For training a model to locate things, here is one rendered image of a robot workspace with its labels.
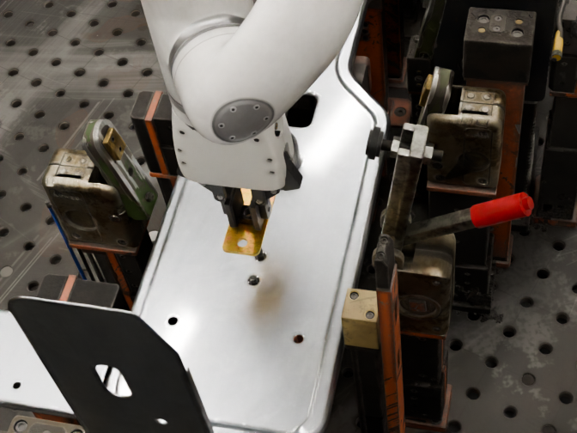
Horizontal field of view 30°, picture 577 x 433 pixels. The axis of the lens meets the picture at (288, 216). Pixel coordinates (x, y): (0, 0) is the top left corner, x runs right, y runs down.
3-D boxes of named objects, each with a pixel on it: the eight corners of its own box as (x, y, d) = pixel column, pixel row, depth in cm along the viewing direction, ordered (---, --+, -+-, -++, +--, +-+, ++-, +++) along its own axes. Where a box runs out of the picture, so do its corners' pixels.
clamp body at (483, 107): (423, 256, 146) (421, 64, 116) (509, 266, 143) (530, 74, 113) (413, 314, 141) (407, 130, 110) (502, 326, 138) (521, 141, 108)
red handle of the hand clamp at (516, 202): (382, 216, 105) (526, 176, 95) (395, 228, 106) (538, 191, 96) (374, 252, 103) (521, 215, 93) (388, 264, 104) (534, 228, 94)
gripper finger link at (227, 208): (234, 161, 102) (245, 203, 107) (203, 158, 103) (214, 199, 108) (226, 188, 100) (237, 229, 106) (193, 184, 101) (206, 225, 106)
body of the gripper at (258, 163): (287, 64, 92) (300, 147, 101) (174, 54, 95) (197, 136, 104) (267, 130, 88) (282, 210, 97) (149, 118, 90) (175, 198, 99)
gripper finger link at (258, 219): (284, 167, 101) (292, 209, 106) (252, 163, 102) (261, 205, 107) (276, 193, 99) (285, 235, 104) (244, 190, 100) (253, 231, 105)
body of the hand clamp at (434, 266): (397, 381, 135) (387, 219, 107) (452, 389, 133) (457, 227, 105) (390, 424, 132) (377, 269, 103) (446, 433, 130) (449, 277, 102)
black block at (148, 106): (173, 218, 154) (126, 78, 130) (245, 227, 152) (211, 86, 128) (158, 265, 150) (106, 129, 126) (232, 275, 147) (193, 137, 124)
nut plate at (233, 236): (241, 183, 109) (239, 176, 108) (277, 187, 109) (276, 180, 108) (221, 252, 105) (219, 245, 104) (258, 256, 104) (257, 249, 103)
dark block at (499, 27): (461, 232, 147) (469, 4, 113) (513, 238, 145) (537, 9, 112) (456, 262, 144) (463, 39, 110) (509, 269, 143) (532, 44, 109)
